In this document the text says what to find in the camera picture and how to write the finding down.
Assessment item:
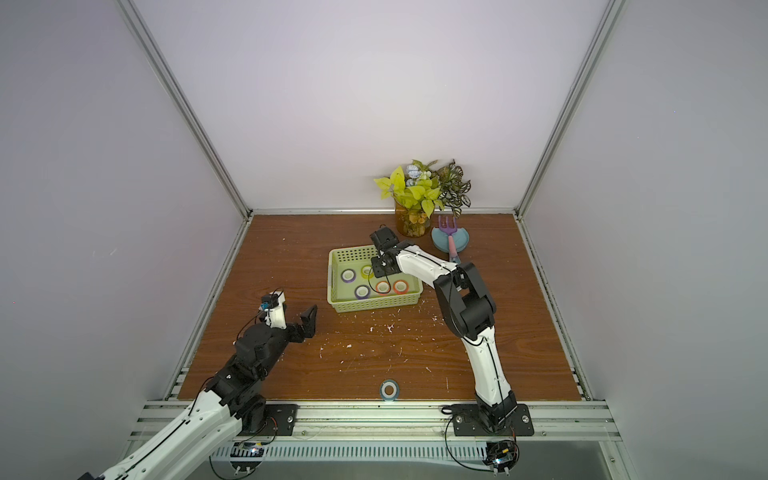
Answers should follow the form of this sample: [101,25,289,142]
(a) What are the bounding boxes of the yellow tape roll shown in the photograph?
[360,265,374,280]

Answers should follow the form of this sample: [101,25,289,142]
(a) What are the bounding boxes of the red tape roll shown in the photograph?
[375,280,392,295]
[392,280,409,295]

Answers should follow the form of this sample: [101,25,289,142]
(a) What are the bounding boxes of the purple tape roll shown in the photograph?
[354,285,371,300]
[340,268,357,283]

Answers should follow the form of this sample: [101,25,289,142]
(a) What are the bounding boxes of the blue tape roll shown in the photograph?
[379,379,400,401]

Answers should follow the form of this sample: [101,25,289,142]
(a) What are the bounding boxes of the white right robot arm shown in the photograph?
[370,226,518,431]

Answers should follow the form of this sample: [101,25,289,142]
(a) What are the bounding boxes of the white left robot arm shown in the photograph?
[98,305,318,479]

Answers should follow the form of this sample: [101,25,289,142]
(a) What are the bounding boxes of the green perforated storage basket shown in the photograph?
[327,245,424,313]

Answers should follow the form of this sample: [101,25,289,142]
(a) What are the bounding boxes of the amber vase with flowers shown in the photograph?
[374,159,472,238]

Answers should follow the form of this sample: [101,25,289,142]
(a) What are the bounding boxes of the purple pink toy rake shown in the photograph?
[437,215,460,264]

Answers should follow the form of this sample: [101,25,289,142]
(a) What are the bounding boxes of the left controller board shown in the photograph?
[229,442,266,478]

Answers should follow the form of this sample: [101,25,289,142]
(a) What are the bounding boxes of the controller board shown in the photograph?
[229,442,266,478]
[483,439,520,473]

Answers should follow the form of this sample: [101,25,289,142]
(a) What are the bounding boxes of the right controller board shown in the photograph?
[483,439,520,473]

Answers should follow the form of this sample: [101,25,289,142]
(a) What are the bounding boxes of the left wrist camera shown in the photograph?
[259,290,285,322]

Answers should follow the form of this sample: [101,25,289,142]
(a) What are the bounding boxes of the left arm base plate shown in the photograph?
[242,403,299,437]

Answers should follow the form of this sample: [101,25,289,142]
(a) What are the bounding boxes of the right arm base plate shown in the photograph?
[441,403,535,437]

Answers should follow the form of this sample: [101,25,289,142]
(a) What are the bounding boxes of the aluminium front rail frame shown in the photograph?
[127,399,638,479]

